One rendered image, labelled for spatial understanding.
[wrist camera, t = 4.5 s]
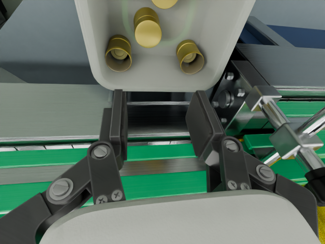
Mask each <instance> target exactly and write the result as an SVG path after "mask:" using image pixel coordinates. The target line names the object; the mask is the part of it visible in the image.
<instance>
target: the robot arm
mask: <svg viewBox="0 0 325 244"><path fill-rule="evenodd" d="M185 119H186V124H187V127H188V130H189V134H190V138H191V141H192V146H193V149H194V153H195V156H198V160H204V162H205V163H206V174H207V193H198V194H187V195H177V196H167V197H157V198H144V199H133V200H126V198H125V194H124V190H123V186H122V182H121V178H120V174H119V171H120V170H121V169H122V168H123V165H124V161H127V139H128V113H127V99H126V92H125V91H123V89H115V90H114V99H113V107H112V108H104V109H103V115H102V122H101V128H100V134H99V140H98V141H96V142H94V143H92V144H91V145H90V146H89V148H88V150H87V155H86V156H85V157H84V158H82V159H81V160H80V161H78V162H77V163H76V164H74V165H73V166H72V167H71V168H69V169H68V170H67V171H65V172H64V173H63V174H61V175H60V176H59V177H57V178H56V179H55V180H54V181H53V182H52V183H51V184H50V185H49V187H48V188H47V190H45V191H44V192H42V193H40V192H39V193H38V194H36V195H35V196H33V197H31V198H30V199H28V200H27V201H25V202H24V203H22V204H21V205H19V206H17V207H16V208H14V209H13V210H11V211H10V212H8V213H7V214H5V215H4V216H2V217H1V218H0V244H321V242H320V241H319V230H318V214H317V201H316V198H315V196H314V194H313V193H312V192H311V191H310V190H308V189H307V188H305V187H303V186H301V185H299V184H297V183H295V182H293V181H291V180H289V179H287V178H286V177H284V176H282V175H280V174H278V173H277V174H275V173H274V171H273V170H272V169H271V168H270V167H269V166H268V165H266V164H265V163H263V162H261V161H260V160H258V159H257V158H255V157H253V156H252V155H250V154H248V153H247V152H245V151H244V149H243V146H242V143H241V142H240V141H239V140H238V139H237V138H235V137H233V136H227V135H226V133H225V131H224V129H223V127H222V124H221V122H220V120H219V118H218V115H217V113H216V111H215V109H214V108H213V107H212V106H211V104H210V102H209V99H208V97H207V95H206V92H205V91H200V90H197V91H196V92H194V93H193V95H192V98H191V101H190V105H189V108H188V111H187V114H186V118H185ZM92 196H93V203H94V205H90V206H87V207H83V208H81V207H82V206H83V205H84V204H85V203H86V202H87V201H88V200H89V199H90V198H91V197H92Z"/></svg>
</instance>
